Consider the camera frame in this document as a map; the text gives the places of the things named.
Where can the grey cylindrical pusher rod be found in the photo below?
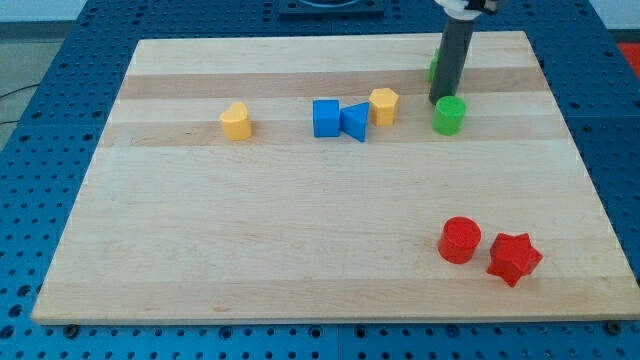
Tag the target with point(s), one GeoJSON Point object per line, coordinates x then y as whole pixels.
{"type": "Point", "coordinates": [454, 45]}

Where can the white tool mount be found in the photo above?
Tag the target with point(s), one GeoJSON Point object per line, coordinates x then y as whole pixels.
{"type": "Point", "coordinates": [471, 9]}

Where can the blue cube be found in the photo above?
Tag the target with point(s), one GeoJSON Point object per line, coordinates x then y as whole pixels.
{"type": "Point", "coordinates": [326, 118]}

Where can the blue triangle block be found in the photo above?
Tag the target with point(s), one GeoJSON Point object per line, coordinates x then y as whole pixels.
{"type": "Point", "coordinates": [354, 120]}

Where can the green block behind pusher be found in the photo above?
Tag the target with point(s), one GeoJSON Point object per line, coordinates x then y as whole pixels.
{"type": "Point", "coordinates": [433, 66]}

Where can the green cylinder block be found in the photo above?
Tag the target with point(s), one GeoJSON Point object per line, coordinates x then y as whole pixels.
{"type": "Point", "coordinates": [449, 115]}

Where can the yellow hexagon block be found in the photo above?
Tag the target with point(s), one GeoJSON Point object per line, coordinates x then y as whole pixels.
{"type": "Point", "coordinates": [384, 103]}

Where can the red cylinder block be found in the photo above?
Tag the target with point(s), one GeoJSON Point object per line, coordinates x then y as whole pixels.
{"type": "Point", "coordinates": [459, 239]}

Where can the wooden board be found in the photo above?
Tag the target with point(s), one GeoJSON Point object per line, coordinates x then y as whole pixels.
{"type": "Point", "coordinates": [176, 224]}

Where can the red star block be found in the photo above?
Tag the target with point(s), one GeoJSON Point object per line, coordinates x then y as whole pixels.
{"type": "Point", "coordinates": [513, 257]}

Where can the yellow heart block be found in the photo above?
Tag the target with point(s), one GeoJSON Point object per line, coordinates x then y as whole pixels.
{"type": "Point", "coordinates": [236, 123]}

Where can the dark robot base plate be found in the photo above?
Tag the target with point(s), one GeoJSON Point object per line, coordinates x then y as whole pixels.
{"type": "Point", "coordinates": [329, 8]}

